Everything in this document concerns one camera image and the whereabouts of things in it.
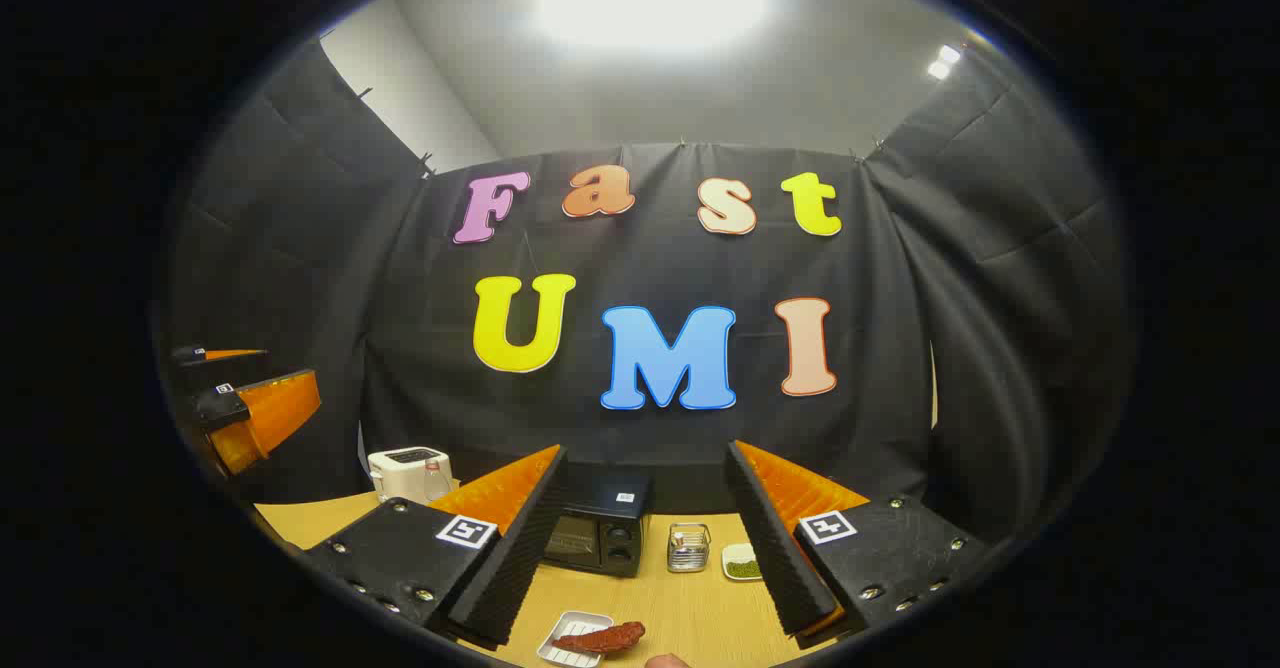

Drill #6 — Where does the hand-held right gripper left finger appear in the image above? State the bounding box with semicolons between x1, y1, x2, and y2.
300;445;569;647

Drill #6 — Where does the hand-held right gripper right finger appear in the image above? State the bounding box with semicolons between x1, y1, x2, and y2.
727;439;987;638

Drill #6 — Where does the black electric oven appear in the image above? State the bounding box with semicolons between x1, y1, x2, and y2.
543;473;653;579

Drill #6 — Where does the reddish brown meat piece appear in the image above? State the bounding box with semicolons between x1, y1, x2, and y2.
552;621;647;654

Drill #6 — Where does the white sectioned plate with beans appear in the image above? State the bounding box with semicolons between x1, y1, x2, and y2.
721;543;766;582

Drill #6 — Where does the small white ribbed tray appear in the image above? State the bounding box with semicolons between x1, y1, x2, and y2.
536;610;614;668

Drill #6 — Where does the white toaster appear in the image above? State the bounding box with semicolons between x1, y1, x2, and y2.
367;446;453;506

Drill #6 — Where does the black backdrop cloth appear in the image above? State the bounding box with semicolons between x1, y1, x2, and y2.
160;38;1136;549

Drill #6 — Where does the metal wire basket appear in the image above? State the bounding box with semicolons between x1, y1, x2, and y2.
666;522;712;574

